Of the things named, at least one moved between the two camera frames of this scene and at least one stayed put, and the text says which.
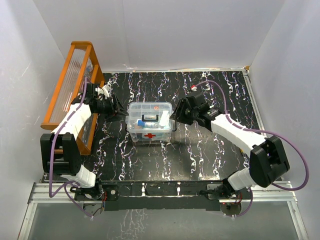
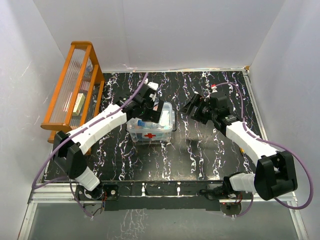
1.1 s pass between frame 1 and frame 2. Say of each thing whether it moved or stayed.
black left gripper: moved
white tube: stayed
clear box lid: stayed
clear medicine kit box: stayed
